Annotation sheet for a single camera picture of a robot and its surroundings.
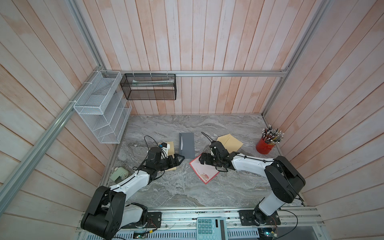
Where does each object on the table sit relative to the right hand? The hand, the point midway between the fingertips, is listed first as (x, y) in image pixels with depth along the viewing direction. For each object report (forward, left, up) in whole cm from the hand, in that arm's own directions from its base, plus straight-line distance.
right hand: (204, 159), depth 92 cm
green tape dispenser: (-11, +50, +4) cm, 51 cm away
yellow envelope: (+6, +22, -2) cm, 23 cm away
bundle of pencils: (+8, -39, +14) cm, 42 cm away
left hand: (-5, +15, +6) cm, 16 cm away
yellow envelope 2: (+15, -21, -4) cm, 26 cm away
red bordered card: (-7, -1, -3) cm, 8 cm away
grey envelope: (+13, +12, -4) cm, 18 cm away
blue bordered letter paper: (+11, +15, -2) cm, 19 cm away
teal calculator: (-36, -2, -1) cm, 36 cm away
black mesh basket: (+44, +39, +23) cm, 63 cm away
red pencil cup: (+7, -38, +4) cm, 38 cm away
